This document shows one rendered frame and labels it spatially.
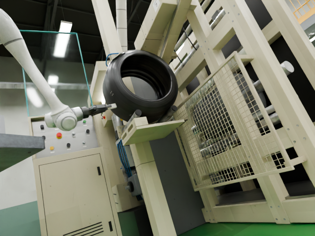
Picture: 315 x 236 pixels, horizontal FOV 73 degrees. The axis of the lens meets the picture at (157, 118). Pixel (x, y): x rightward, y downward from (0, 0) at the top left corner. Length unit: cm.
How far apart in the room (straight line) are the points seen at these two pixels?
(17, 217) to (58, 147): 818
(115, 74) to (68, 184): 95
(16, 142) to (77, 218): 128
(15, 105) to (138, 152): 993
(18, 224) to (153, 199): 866
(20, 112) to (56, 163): 935
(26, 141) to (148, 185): 114
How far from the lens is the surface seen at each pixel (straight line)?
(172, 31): 191
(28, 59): 139
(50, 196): 190
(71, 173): 193
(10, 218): 1011
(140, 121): 139
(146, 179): 170
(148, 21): 197
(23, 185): 1024
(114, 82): 149
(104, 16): 243
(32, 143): 72
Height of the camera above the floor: 40
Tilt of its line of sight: 18 degrees up
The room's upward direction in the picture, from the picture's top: 18 degrees counter-clockwise
